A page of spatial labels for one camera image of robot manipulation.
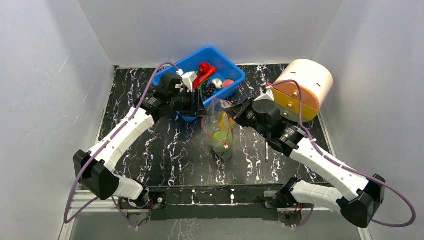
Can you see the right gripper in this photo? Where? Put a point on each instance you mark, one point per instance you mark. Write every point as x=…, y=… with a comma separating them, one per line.
x=241, y=112

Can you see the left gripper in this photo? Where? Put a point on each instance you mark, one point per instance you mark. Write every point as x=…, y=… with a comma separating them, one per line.
x=196, y=108

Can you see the yellow toy mango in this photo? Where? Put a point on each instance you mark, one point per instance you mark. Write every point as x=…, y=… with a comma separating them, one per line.
x=226, y=123

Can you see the clear zip top bag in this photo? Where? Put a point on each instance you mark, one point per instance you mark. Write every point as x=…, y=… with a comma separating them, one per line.
x=211, y=123

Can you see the green toy cabbage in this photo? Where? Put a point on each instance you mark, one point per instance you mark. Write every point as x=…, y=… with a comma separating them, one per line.
x=222, y=141

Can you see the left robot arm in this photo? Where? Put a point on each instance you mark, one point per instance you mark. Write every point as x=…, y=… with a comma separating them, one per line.
x=94, y=168

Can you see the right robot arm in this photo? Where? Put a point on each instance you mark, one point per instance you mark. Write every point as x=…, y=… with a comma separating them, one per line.
x=355, y=197

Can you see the dark toy grapes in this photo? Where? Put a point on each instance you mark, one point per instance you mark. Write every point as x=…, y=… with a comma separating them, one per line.
x=207, y=90

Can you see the pink toy peach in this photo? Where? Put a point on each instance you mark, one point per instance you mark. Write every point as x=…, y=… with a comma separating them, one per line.
x=227, y=83

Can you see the white toy garlic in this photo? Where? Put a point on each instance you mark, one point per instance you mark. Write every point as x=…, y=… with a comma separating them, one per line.
x=218, y=83

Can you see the pink marker pen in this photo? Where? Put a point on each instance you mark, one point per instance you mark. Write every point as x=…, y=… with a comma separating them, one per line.
x=266, y=152

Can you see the blue plastic bin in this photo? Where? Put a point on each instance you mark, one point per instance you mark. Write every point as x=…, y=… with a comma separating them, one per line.
x=225, y=70

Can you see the round drawer box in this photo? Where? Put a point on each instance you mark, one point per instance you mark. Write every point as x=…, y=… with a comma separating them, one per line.
x=303, y=84

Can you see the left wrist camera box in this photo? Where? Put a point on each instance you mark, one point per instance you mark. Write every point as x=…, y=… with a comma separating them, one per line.
x=188, y=79

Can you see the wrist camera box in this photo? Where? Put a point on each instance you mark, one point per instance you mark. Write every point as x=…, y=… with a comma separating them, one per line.
x=267, y=95
x=188, y=79

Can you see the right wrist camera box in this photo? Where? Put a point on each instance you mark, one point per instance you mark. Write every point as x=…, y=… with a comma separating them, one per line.
x=267, y=95

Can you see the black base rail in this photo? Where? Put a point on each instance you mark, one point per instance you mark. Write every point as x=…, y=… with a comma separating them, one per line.
x=242, y=201

